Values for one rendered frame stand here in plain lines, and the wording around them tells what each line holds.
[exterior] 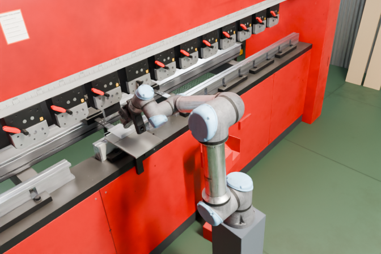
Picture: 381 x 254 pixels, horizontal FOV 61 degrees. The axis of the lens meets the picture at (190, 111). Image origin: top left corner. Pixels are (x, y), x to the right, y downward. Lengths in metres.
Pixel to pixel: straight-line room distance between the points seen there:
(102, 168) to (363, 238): 1.83
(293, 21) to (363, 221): 1.85
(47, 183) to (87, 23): 0.76
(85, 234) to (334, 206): 1.85
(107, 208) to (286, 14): 2.44
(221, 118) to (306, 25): 2.34
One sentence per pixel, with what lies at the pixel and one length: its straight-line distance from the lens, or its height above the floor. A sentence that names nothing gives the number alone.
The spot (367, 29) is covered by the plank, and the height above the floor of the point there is 0.68.
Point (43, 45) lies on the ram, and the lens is 1.45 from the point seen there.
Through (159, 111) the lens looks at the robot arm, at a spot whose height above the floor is 1.25.
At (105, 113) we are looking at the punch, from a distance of 1.74.
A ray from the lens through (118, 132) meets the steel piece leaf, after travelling 1.79.
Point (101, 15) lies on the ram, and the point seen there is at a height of 1.62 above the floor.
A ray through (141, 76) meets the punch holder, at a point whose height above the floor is 1.25.
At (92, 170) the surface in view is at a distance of 1.79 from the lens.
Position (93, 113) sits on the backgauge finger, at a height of 1.03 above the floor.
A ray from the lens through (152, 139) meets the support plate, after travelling 1.69.
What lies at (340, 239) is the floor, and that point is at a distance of 2.63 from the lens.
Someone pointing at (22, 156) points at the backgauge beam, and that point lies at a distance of 1.89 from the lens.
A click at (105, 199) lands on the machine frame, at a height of 0.75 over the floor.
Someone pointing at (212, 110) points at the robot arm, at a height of 1.41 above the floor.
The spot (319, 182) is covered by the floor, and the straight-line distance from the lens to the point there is 2.99.
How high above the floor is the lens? 1.97
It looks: 31 degrees down
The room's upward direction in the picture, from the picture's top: 4 degrees counter-clockwise
